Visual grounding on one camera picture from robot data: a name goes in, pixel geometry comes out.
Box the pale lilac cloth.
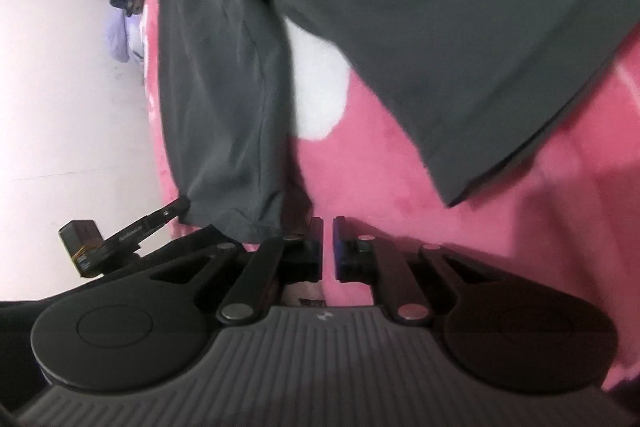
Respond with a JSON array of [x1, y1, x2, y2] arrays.
[[105, 9, 146, 65]]

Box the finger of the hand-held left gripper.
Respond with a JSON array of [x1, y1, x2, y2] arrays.
[[145, 198, 192, 235]]

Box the dark grey pants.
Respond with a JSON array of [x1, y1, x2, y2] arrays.
[[157, 0, 640, 240]]

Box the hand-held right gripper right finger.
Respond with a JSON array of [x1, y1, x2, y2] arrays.
[[333, 217, 501, 325]]

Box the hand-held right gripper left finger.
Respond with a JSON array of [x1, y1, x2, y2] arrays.
[[150, 218, 323, 325]]

